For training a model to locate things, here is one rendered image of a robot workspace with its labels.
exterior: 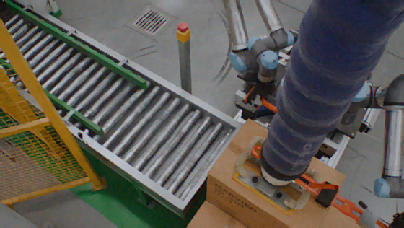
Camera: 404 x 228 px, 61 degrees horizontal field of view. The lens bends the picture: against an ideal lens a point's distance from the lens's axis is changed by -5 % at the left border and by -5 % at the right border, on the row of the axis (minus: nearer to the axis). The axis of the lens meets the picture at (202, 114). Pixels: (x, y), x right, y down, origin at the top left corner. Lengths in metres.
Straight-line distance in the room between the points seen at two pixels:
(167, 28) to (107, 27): 0.63
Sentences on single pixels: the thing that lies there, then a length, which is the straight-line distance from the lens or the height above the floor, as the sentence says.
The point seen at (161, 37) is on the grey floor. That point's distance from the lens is 3.68.
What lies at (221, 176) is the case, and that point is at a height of 0.94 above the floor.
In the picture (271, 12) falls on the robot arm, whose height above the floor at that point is 1.46.
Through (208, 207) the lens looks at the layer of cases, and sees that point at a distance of 2.19.
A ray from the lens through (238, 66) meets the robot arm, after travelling 1.83.
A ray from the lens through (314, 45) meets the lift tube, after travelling 0.94.
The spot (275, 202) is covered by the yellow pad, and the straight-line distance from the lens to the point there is 1.79.
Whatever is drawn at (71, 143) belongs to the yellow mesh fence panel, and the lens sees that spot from 2.27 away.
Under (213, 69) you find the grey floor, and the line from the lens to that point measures 3.38.
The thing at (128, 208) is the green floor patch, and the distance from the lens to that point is 2.80.
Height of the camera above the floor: 2.63
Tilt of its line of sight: 58 degrees down
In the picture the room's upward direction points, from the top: straight up
